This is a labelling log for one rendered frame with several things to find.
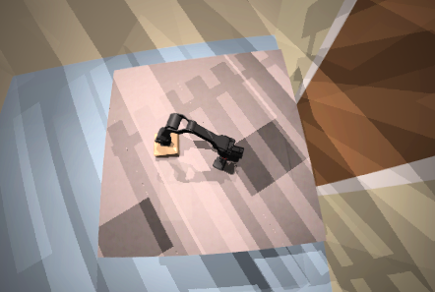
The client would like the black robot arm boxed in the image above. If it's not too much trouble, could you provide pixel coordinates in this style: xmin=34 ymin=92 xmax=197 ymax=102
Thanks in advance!
xmin=155 ymin=113 xmax=244 ymax=162

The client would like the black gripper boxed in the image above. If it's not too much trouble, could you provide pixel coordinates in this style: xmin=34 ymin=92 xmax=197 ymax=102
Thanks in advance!
xmin=213 ymin=138 xmax=235 ymax=171

